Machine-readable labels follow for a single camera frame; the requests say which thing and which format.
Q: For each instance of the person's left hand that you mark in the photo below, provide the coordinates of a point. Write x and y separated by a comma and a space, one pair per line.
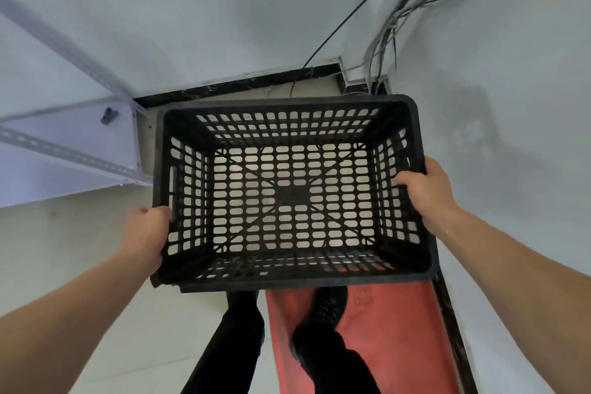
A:
147, 235

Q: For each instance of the person's right hand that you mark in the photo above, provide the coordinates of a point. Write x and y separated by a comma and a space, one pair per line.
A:
431, 197

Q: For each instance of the person's left thumb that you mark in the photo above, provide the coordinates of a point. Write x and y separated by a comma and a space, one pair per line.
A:
159, 214

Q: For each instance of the person's right thumb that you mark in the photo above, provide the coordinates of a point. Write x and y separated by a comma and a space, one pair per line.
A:
410, 178

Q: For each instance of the black perforated plastic crate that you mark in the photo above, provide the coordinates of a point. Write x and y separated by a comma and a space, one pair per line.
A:
291, 197

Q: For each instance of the person's right forearm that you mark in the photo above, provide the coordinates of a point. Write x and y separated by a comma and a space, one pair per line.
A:
517, 278

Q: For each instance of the person's left forearm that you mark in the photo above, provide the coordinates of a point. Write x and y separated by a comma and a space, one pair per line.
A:
64, 320

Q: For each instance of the small black clip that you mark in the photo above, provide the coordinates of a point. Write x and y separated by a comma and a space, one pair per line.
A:
109, 115

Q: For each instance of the white metal slotted shelf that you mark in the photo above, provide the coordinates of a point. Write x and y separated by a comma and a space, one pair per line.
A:
69, 139

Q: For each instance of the person's left leg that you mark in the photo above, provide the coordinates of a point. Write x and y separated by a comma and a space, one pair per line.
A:
228, 343

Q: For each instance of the person's leg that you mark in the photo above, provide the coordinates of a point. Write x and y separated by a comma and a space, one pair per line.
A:
330, 361
228, 343

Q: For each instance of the person's black right shoe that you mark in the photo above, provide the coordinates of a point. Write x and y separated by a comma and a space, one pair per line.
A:
328, 308

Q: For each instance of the red floor mat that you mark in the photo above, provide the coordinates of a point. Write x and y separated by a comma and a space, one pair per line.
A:
369, 338

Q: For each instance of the person's right leg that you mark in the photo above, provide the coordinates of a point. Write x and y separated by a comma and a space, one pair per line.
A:
330, 361

